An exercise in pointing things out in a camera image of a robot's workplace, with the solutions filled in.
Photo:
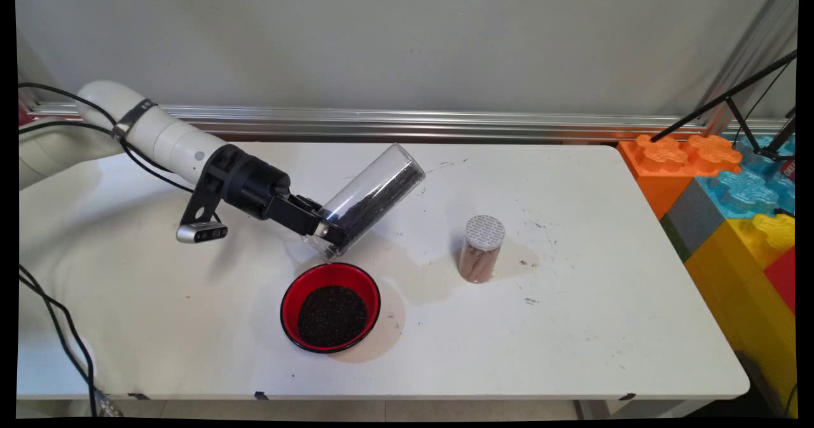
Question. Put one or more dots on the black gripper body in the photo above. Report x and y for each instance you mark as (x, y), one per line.
(270, 193)

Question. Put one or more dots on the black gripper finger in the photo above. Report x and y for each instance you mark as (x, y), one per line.
(332, 234)
(308, 203)

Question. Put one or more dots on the small portion of black seeds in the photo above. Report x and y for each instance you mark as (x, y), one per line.
(381, 199)

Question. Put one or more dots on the clear plastic jar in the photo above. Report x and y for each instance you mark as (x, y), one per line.
(372, 172)

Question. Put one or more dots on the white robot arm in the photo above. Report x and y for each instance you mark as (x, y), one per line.
(172, 142)

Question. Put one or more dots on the red bowl with black rim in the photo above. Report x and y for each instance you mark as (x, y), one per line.
(296, 291)

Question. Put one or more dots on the large heap of black seeds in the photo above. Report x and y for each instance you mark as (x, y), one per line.
(332, 317)

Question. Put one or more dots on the clear jar with white lid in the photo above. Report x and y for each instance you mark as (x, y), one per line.
(482, 250)

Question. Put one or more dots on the orange giant toy brick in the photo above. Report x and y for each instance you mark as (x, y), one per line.
(655, 180)

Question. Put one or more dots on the grey giant toy brick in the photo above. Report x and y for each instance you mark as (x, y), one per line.
(693, 221)

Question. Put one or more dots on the black tripod stand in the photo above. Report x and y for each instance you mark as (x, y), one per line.
(699, 112)

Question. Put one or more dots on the yellow giant toy brick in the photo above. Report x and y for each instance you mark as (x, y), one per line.
(731, 288)

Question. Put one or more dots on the blue giant toy brick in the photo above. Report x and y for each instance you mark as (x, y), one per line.
(744, 193)

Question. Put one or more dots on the big red giant toy brick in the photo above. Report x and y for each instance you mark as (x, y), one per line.
(783, 278)

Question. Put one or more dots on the red printed label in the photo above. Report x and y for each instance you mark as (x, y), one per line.
(789, 171)

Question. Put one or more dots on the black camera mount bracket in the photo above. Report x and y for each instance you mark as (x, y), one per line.
(216, 177)

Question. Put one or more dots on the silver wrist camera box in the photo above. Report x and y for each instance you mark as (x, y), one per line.
(202, 232)

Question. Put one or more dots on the long aluminium rail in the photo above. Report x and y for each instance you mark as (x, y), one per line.
(445, 124)

